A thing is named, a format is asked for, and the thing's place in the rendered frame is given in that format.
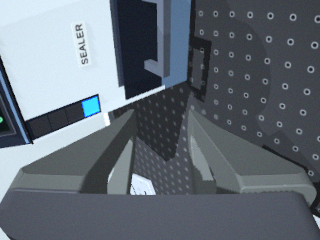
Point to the dark patterned carpet floor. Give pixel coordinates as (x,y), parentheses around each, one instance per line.
(253,70)

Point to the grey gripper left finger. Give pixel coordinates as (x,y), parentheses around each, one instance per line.
(86,164)

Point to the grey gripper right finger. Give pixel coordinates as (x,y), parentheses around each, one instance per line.
(239,166)

